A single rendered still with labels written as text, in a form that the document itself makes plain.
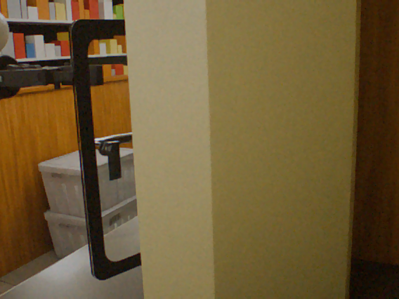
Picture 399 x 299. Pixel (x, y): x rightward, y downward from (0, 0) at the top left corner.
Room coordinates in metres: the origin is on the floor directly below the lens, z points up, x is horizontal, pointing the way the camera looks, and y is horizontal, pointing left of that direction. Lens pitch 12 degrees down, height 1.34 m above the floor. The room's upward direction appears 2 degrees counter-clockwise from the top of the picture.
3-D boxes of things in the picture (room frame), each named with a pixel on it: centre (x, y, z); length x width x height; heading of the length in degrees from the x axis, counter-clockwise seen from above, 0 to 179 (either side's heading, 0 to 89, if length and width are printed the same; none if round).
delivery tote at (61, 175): (2.95, 0.74, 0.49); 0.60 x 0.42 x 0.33; 153
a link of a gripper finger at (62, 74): (0.68, 0.21, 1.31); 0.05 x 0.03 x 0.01; 63
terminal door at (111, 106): (0.74, 0.06, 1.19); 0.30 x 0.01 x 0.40; 133
